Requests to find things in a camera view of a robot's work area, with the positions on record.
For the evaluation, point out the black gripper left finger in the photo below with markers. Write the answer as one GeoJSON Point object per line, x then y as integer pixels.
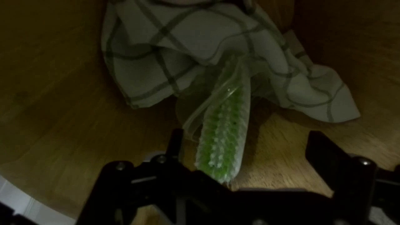
{"type": "Point", "coordinates": [175, 144]}

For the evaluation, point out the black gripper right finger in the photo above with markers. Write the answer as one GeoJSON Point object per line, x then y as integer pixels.
{"type": "Point", "coordinates": [333, 160]}

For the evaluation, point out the green bristle scrub brush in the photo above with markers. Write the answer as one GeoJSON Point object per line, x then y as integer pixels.
{"type": "Point", "coordinates": [223, 137]}

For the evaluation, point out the white green checked cloth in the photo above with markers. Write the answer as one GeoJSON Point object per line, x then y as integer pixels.
{"type": "Point", "coordinates": [188, 32]}

